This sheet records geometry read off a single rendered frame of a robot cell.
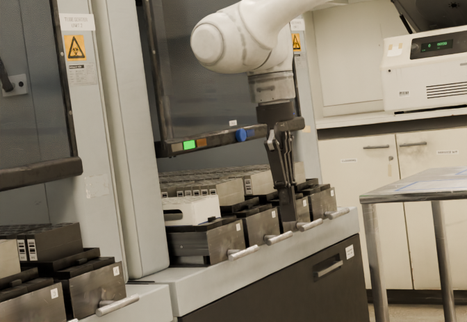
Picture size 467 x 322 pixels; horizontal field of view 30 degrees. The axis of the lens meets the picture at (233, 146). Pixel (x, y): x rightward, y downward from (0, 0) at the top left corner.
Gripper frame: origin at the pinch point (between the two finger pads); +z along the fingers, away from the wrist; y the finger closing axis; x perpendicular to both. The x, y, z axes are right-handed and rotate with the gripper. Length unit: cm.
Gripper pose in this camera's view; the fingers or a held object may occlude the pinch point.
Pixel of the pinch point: (288, 204)
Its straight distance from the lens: 174.5
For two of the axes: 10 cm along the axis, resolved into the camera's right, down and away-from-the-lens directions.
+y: -3.4, 0.9, -9.4
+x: 9.3, -1.1, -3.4
